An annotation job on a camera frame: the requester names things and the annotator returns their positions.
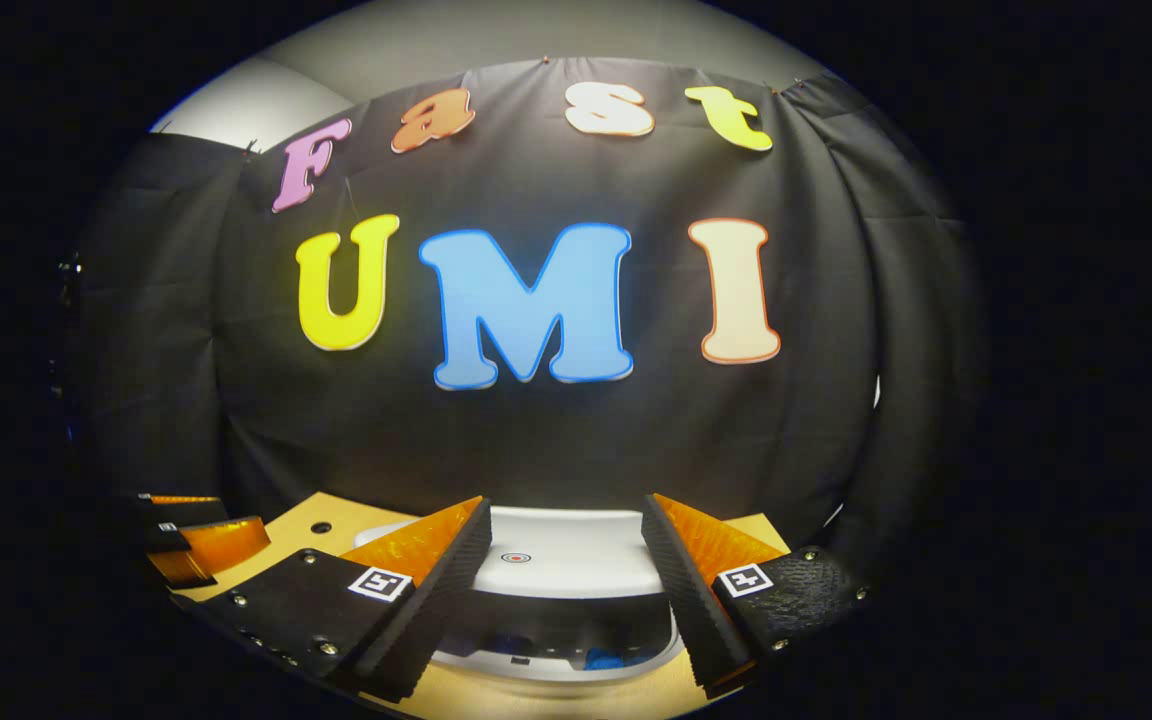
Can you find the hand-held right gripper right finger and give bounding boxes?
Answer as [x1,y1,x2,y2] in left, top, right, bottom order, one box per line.
[641,491,873,700]

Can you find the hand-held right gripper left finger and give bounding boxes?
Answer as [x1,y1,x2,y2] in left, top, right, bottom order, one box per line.
[171,495,493,704]

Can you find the white desktop garbage bin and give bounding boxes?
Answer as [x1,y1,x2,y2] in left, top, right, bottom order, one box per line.
[354,507,685,684]

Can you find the black backdrop cloth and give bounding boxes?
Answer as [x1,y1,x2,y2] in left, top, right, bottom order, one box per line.
[66,55,987,561]

